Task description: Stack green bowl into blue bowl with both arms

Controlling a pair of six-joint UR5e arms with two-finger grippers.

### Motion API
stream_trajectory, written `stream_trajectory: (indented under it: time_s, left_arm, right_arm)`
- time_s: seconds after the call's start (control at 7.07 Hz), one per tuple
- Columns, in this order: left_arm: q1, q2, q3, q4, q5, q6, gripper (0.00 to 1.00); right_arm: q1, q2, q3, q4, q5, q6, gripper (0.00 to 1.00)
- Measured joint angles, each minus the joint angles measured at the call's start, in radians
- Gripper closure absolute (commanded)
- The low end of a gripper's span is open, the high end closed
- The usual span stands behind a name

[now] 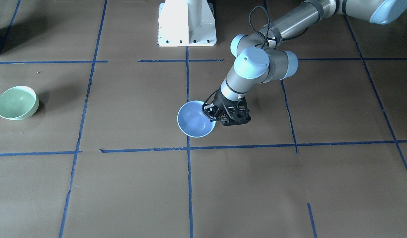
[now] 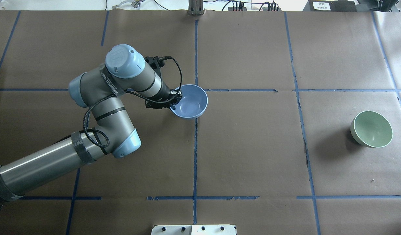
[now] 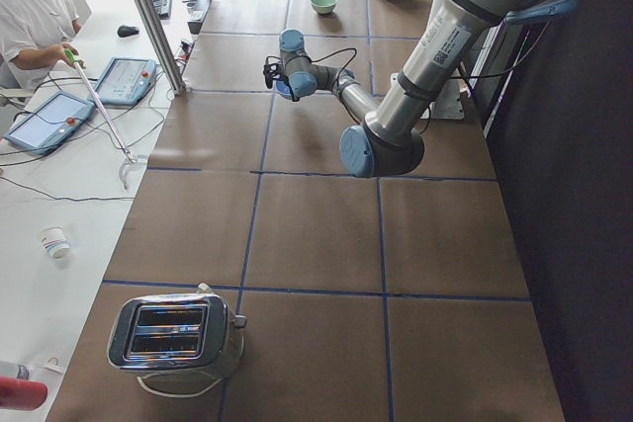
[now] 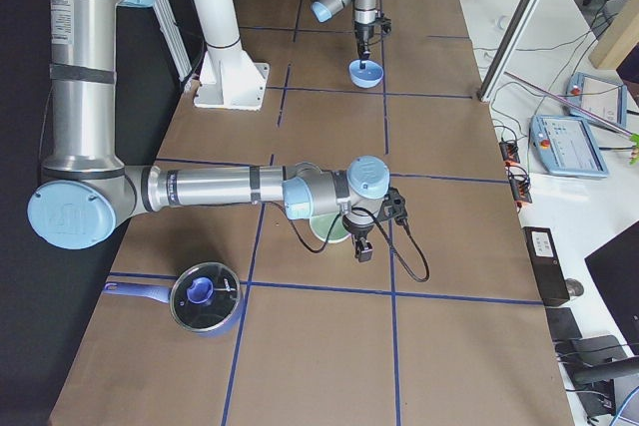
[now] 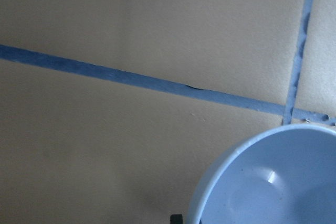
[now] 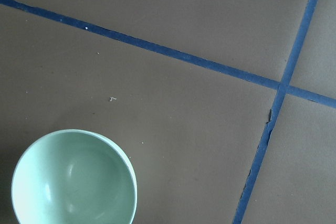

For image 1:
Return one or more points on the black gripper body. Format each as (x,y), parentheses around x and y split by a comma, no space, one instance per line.
(219,100)

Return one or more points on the blue bowl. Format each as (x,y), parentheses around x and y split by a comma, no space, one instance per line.
(192,121)

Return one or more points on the green bowl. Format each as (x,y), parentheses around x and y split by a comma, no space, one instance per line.
(18,103)

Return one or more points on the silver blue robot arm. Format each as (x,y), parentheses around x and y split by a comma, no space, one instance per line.
(258,61)

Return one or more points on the white pedestal column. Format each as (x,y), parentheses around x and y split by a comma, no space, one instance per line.
(186,23)

